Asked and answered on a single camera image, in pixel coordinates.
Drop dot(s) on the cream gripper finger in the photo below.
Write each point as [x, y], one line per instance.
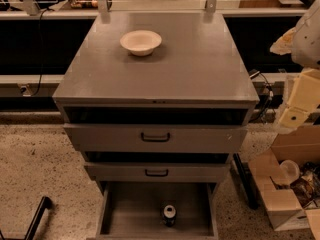
[284, 44]
[304, 98]

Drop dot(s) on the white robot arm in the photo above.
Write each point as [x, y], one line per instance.
[302, 42]

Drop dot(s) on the grey drawer cabinet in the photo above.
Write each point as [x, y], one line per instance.
[196, 66]

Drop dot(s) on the grey bottom drawer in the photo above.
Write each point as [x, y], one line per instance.
[133, 211]

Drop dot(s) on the grey drawer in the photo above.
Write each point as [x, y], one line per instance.
[168, 130]
[157, 167]
[133, 211]

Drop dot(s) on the grey top drawer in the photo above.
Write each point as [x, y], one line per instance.
[168, 130]

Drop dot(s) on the grey middle drawer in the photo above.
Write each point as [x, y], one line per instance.
[157, 167]

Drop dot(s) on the clear plastic cup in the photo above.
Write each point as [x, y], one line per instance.
[290, 169]

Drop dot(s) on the crumpled snack bags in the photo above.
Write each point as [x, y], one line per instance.
[307, 186]

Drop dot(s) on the black metal bar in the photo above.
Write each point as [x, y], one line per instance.
[252, 202]

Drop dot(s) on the brown cardboard box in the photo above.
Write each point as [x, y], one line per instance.
[282, 205]

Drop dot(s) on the white paper bowl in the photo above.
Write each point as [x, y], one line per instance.
[141, 42]

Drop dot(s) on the black chair leg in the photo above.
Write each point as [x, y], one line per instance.
[45, 204]

